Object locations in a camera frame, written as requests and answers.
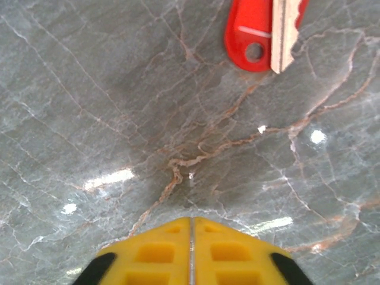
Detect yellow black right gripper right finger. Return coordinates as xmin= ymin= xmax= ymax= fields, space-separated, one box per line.
xmin=192 ymin=216 xmax=312 ymax=285

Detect red key tag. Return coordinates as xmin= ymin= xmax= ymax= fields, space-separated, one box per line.
xmin=224 ymin=0 xmax=310 ymax=72

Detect silver metal key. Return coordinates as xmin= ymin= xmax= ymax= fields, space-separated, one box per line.
xmin=270 ymin=0 xmax=300 ymax=75

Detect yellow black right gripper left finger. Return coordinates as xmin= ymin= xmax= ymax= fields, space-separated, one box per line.
xmin=78 ymin=216 xmax=192 ymax=285

